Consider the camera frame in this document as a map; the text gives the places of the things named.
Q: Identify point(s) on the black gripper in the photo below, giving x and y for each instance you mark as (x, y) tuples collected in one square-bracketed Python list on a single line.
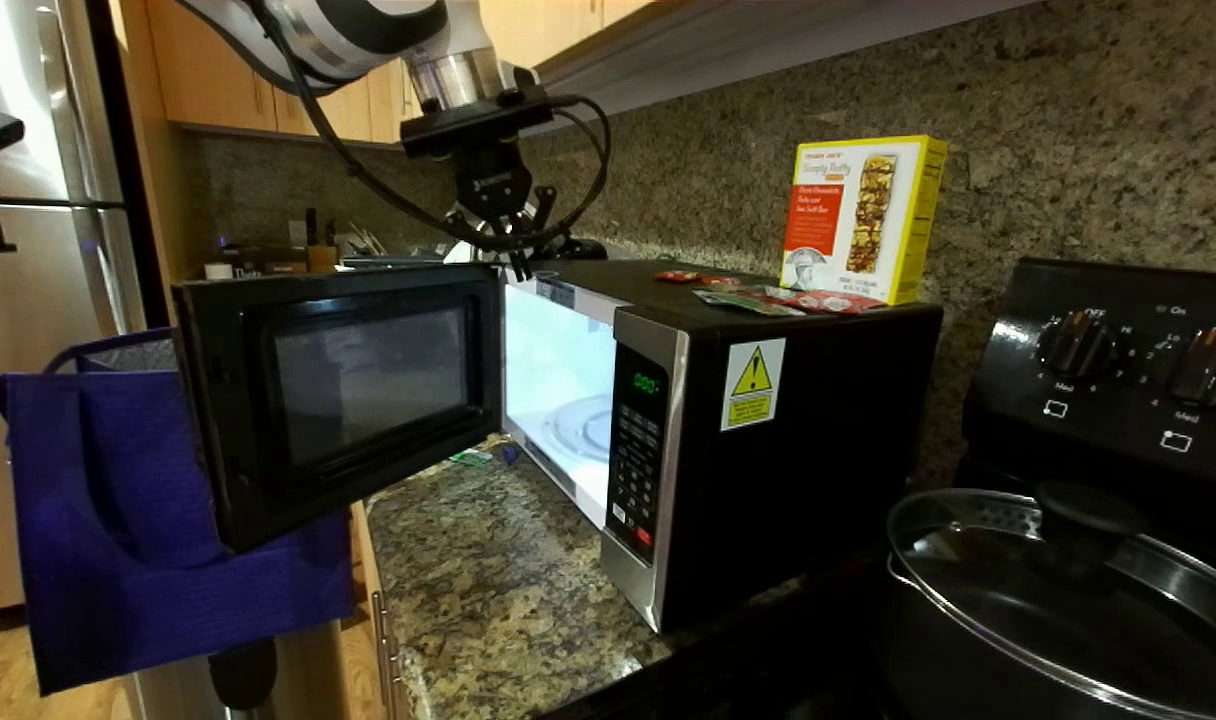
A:
[(495, 180)]

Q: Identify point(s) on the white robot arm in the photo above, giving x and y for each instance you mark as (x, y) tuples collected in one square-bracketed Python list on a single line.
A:
[(355, 25)]

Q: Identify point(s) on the glass microwave turntable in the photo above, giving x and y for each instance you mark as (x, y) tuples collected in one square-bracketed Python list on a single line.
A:
[(576, 430)]

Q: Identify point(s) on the black microwave door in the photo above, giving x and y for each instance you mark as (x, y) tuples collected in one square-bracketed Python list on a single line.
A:
[(340, 385)]

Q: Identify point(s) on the small green object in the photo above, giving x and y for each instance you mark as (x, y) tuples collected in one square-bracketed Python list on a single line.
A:
[(473, 463)]

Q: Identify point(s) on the black microwave oven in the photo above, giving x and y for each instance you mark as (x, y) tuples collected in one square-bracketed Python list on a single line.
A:
[(821, 440)]

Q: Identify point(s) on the small brown container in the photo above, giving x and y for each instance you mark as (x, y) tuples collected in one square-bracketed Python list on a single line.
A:
[(320, 258)]

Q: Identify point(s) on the dark foil packet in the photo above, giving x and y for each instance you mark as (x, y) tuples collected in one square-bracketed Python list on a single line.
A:
[(747, 297)]

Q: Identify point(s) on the yellow warning sticker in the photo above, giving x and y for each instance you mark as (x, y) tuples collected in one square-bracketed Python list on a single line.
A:
[(752, 385)]

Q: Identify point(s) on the yellow food box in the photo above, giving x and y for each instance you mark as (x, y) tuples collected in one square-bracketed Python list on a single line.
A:
[(870, 222)]

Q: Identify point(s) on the wooden base cabinet door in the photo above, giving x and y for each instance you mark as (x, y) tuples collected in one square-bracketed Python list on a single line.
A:
[(367, 626)]

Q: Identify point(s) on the blue cloth towel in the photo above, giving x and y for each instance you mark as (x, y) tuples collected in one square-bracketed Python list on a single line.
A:
[(128, 535)]

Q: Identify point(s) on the stainless steel refrigerator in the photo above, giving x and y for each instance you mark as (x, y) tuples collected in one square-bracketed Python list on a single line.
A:
[(33, 345)]

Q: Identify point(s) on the black stand pole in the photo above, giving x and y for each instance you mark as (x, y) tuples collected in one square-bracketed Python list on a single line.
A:
[(246, 673)]

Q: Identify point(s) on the black stove knob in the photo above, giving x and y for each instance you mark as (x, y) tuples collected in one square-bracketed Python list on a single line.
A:
[(1076, 348), (1211, 365)]

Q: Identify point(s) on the black frying pan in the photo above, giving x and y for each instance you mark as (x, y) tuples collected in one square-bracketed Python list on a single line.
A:
[(912, 666)]

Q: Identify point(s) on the black electric stove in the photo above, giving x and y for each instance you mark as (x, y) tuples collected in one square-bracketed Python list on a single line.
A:
[(1141, 301)]

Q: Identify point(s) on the glass pan lid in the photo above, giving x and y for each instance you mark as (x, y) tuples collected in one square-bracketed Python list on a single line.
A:
[(1033, 626)]

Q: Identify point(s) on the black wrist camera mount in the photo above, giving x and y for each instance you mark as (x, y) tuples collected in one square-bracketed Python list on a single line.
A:
[(473, 122)]

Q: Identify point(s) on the wooden wall cabinet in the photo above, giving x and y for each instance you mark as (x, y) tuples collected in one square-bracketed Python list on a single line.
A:
[(712, 46), (220, 64)]

